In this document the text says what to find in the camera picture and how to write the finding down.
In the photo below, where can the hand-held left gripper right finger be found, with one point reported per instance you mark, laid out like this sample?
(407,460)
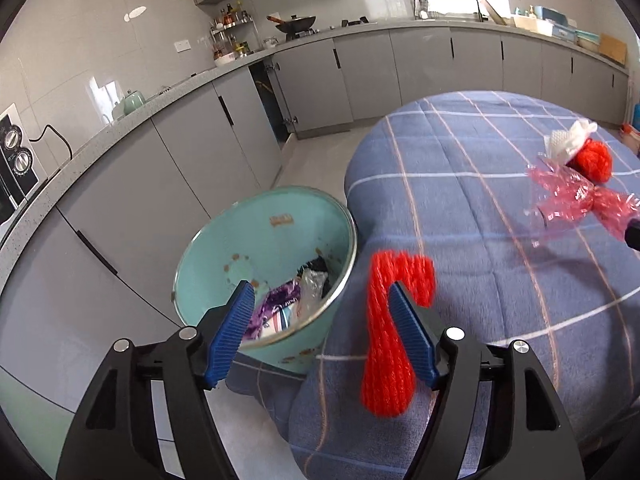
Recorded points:
(412,335)

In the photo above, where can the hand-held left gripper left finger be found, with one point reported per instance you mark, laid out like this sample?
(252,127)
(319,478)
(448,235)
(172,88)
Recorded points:
(232,332)

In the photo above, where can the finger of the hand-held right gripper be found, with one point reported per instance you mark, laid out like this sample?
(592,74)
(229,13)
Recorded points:
(634,235)

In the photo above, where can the red foam net sleeve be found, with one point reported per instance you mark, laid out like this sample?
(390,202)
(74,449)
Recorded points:
(594,160)
(385,360)

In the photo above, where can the purple wrapper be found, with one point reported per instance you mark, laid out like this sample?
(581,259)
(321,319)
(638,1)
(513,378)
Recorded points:
(270,307)

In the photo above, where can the teal metal bin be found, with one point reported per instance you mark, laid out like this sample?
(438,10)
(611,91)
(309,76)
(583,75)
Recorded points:
(225,240)

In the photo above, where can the pink plastic wrap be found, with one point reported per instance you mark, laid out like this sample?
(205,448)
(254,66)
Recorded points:
(570,190)

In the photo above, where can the white foam net sleeve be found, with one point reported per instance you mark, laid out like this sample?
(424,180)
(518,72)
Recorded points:
(562,142)

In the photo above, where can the blue plaid blanket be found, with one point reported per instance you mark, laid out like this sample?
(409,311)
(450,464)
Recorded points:
(475,210)

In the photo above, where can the wooden cutting board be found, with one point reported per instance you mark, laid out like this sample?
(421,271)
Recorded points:
(613,49)

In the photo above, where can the teal plastic basin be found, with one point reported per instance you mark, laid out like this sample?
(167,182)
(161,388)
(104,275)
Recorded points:
(587,41)

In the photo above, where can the blue storage box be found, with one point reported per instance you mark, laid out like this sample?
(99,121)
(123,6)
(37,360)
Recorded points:
(555,20)

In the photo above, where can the white dish basin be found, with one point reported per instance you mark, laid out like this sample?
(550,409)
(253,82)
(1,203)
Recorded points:
(532,25)

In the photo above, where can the green kettle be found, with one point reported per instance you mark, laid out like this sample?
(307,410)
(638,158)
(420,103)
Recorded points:
(129,104)

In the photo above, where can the leaning cutting board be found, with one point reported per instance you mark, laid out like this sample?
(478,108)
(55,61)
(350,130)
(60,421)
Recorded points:
(496,12)

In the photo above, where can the grey lower kitchen cabinets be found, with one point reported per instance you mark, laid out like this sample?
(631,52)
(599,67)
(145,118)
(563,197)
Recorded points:
(375,70)

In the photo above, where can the white bowl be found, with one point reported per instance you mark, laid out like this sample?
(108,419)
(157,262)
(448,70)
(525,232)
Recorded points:
(224,60)

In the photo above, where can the kitchen faucet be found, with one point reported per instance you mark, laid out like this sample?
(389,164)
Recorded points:
(476,5)

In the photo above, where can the small glass jar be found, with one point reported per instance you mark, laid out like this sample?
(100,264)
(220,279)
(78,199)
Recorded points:
(271,43)

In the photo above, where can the metal spice rack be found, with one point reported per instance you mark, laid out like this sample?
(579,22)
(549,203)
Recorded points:
(232,30)

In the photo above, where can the metal utensil holder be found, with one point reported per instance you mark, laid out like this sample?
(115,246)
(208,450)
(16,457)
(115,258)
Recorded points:
(421,5)

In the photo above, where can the black wok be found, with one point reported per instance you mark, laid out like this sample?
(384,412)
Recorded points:
(297,24)

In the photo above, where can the gas stove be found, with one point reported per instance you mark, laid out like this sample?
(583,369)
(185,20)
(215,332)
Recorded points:
(345,24)

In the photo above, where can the white wall outlet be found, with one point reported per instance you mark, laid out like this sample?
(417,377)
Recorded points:
(183,46)

